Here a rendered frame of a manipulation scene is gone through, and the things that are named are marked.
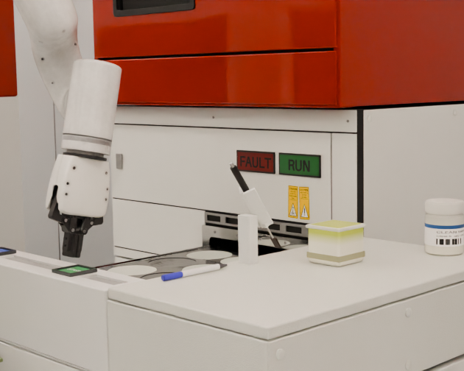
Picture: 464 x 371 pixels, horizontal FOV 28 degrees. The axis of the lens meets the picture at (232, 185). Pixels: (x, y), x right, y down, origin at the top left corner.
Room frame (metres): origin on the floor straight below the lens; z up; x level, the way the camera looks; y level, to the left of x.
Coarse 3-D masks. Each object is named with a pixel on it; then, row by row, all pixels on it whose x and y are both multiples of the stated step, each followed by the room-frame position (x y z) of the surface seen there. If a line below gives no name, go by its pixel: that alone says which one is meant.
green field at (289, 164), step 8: (280, 160) 1.99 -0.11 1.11; (288, 160) 1.97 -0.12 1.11; (296, 160) 1.96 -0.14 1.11; (304, 160) 1.94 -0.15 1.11; (312, 160) 1.92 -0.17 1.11; (280, 168) 1.99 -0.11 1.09; (288, 168) 1.97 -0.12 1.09; (296, 168) 1.96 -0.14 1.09; (304, 168) 1.94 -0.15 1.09; (312, 168) 1.92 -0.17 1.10
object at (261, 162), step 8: (240, 152) 2.08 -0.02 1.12; (248, 152) 2.06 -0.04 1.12; (240, 160) 2.08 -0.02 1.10; (248, 160) 2.06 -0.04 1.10; (256, 160) 2.04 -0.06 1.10; (264, 160) 2.02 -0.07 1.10; (272, 160) 2.01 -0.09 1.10; (240, 168) 2.08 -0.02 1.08; (248, 168) 2.06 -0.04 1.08; (256, 168) 2.04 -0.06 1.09; (264, 168) 2.02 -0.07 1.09; (272, 168) 2.01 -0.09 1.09
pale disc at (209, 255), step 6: (192, 252) 2.03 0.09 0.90; (198, 252) 2.03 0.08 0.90; (204, 252) 2.03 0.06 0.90; (210, 252) 2.03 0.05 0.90; (216, 252) 2.03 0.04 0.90; (222, 252) 2.02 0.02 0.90; (228, 252) 2.02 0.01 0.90; (198, 258) 1.96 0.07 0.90; (204, 258) 1.96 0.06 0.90; (210, 258) 1.96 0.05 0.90; (216, 258) 1.96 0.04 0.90
